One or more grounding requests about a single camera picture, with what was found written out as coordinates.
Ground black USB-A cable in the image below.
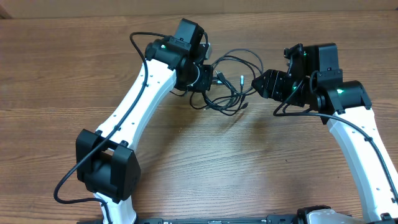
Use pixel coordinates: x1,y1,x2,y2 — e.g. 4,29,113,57
189,55,264,116

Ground black micro USB cable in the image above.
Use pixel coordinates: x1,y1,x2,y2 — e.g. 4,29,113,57
169,70,259,116

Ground thin black cable silver plugs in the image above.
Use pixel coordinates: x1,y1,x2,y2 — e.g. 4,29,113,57
190,48,264,116

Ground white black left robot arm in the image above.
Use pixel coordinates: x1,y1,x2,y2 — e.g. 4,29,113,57
76,34,212,223

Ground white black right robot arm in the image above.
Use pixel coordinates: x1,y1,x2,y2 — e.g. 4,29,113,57
252,68,397,223

